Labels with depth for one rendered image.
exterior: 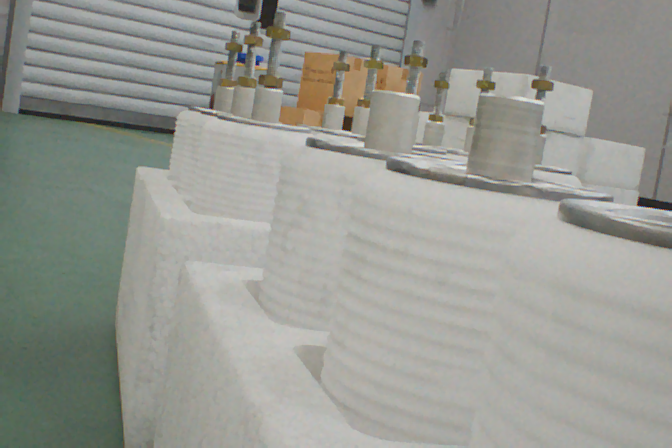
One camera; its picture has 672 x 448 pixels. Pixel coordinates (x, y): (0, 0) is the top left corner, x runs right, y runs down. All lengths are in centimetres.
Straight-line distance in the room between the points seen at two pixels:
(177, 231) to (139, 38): 554
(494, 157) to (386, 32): 703
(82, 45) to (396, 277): 576
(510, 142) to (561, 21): 686
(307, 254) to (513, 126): 12
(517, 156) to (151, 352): 42
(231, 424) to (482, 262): 10
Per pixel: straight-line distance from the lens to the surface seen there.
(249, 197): 68
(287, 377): 30
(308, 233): 38
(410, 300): 27
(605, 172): 376
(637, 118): 660
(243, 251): 66
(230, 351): 32
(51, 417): 76
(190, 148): 82
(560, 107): 349
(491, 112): 30
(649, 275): 17
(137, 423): 68
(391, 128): 40
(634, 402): 17
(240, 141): 68
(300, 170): 39
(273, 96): 72
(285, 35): 72
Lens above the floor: 26
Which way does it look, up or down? 5 degrees down
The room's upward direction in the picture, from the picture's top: 9 degrees clockwise
